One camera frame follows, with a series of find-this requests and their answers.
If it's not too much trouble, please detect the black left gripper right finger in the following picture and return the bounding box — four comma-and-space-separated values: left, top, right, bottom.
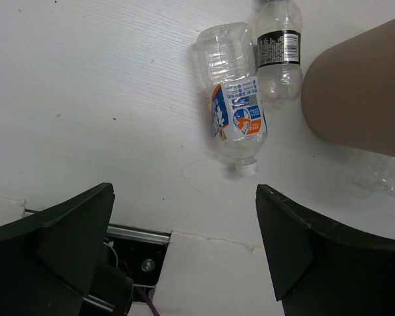
255, 184, 395, 315

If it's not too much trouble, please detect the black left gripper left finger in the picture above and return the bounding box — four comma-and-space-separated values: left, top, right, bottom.
0, 183, 115, 315

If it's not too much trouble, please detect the brown cylindrical waste bin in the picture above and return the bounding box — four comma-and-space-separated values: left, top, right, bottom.
301, 19, 395, 157

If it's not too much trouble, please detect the clear unlabelled plastic bottle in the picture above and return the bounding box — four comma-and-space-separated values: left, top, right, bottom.
351, 151, 395, 197

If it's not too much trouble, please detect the orange blue label bottle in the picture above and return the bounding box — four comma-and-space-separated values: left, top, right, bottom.
195, 22, 267, 176

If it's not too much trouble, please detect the black label plastic bottle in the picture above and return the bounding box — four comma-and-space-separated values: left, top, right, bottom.
254, 0, 303, 101

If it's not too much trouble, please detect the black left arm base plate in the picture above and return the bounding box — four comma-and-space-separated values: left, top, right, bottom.
106, 224, 171, 288

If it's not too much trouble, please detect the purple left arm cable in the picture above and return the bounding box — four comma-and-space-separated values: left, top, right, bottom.
133, 284, 162, 316

